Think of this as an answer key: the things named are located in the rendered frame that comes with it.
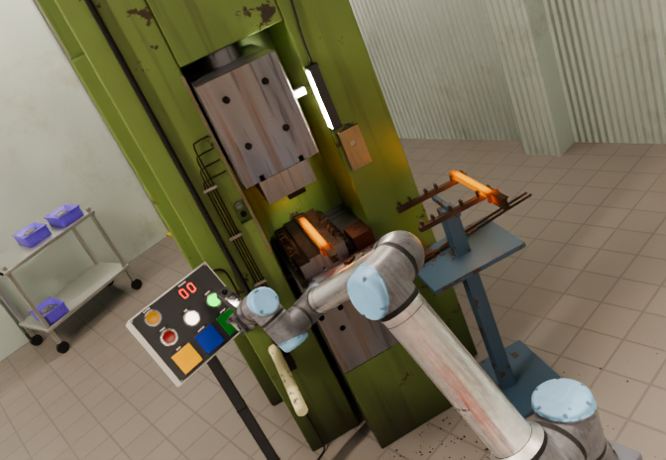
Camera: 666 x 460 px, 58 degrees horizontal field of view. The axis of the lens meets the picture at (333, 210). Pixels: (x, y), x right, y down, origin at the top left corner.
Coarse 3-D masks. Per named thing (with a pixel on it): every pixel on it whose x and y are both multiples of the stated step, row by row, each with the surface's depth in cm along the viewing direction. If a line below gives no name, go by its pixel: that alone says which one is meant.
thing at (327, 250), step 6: (300, 222) 263; (306, 222) 260; (306, 228) 255; (312, 228) 253; (312, 234) 248; (318, 234) 246; (318, 240) 242; (324, 240) 240; (324, 246) 234; (330, 246) 234; (324, 252) 234; (330, 252) 229; (330, 258) 230; (336, 258) 228
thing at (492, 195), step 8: (456, 176) 238; (464, 176) 235; (464, 184) 234; (472, 184) 227; (480, 184) 225; (480, 192) 223; (488, 192) 218; (496, 192) 213; (488, 200) 217; (496, 200) 215; (504, 200) 208; (504, 208) 209
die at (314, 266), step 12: (312, 216) 267; (288, 228) 266; (300, 228) 262; (324, 228) 253; (288, 240) 259; (300, 240) 252; (312, 240) 246; (336, 240) 240; (300, 252) 245; (312, 252) 239; (336, 252) 238; (348, 252) 240; (300, 264) 236; (312, 264) 236; (324, 264) 238; (312, 276) 238
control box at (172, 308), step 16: (192, 272) 215; (208, 272) 218; (176, 288) 211; (192, 288) 213; (208, 288) 215; (160, 304) 207; (176, 304) 209; (192, 304) 211; (208, 304) 213; (224, 304) 216; (128, 320) 201; (144, 320) 203; (160, 320) 205; (176, 320) 207; (208, 320) 211; (144, 336) 201; (160, 336) 203; (176, 336) 205; (192, 336) 207; (224, 336) 212; (160, 352) 201; (176, 352) 204; (176, 368) 202; (176, 384) 204
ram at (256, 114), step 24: (264, 48) 219; (192, 72) 234; (216, 72) 212; (240, 72) 204; (264, 72) 207; (216, 96) 204; (240, 96) 207; (264, 96) 210; (288, 96) 212; (216, 120) 207; (240, 120) 209; (264, 120) 212; (288, 120) 215; (240, 144) 212; (264, 144) 215; (288, 144) 218; (312, 144) 221; (240, 168) 215; (264, 168) 218
